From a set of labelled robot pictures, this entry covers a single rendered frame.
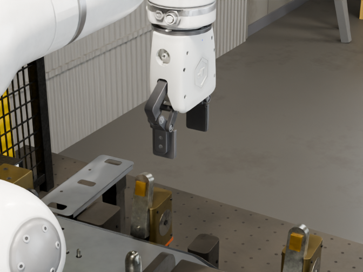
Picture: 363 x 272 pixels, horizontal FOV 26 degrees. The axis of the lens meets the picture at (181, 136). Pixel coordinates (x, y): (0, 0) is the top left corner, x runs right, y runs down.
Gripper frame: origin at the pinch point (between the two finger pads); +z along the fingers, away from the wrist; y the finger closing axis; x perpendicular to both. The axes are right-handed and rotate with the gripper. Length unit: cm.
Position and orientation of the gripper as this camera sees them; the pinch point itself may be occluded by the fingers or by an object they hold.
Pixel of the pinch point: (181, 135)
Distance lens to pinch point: 103.7
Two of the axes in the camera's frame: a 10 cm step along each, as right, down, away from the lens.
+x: -8.8, -2.0, 4.2
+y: 4.7, -3.8, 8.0
